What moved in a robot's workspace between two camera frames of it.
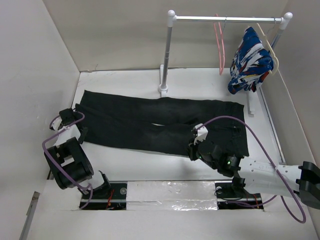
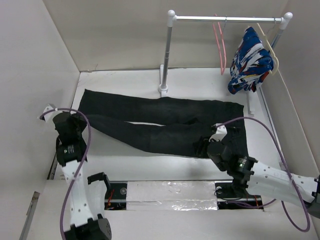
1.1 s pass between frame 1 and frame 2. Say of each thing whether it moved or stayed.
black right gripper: moved
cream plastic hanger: stayed
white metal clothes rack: stayed
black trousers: stayed
